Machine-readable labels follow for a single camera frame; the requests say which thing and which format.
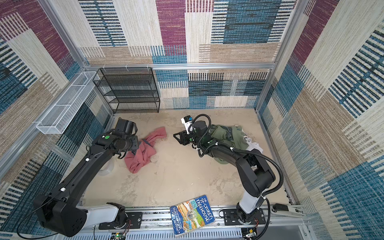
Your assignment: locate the black corrugated cable conduit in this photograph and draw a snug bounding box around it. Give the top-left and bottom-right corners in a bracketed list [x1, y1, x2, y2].
[190, 113, 285, 240]

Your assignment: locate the white cloth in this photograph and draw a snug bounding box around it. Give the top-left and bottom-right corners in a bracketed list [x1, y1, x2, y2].
[244, 135, 264, 154]

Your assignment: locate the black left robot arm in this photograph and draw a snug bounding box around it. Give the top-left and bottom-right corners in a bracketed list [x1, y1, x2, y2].
[33, 119, 139, 237]

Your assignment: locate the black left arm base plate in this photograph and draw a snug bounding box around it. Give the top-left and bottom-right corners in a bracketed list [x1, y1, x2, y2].
[98, 212, 143, 231]

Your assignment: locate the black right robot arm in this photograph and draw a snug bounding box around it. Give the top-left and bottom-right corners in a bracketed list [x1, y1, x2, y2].
[174, 116, 284, 224]

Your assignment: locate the pink red cloth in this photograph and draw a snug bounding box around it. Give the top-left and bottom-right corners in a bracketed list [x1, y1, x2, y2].
[124, 127, 167, 174]

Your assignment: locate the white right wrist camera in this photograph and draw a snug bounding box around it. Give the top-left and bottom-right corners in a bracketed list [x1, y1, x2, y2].
[181, 115, 194, 135]

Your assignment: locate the clear tape roll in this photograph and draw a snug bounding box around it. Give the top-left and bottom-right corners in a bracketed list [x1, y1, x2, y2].
[97, 160, 115, 177]

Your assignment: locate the white mesh wall basket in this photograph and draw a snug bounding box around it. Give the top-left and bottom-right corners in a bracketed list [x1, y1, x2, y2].
[36, 72, 96, 135]

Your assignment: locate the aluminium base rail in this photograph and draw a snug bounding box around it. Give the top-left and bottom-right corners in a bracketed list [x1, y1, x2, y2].
[72, 204, 315, 240]

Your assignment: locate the colourful treehouse book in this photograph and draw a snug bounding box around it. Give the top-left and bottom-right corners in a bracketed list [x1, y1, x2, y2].
[170, 195, 216, 237]

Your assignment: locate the black wire shelf rack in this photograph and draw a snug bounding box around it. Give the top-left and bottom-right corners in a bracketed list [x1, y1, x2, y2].
[93, 67, 161, 114]

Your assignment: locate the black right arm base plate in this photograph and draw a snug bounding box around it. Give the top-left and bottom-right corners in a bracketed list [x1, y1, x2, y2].
[219, 209, 267, 226]

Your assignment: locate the olive green cloth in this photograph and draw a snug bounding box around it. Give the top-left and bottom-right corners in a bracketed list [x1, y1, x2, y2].
[209, 125, 249, 150]

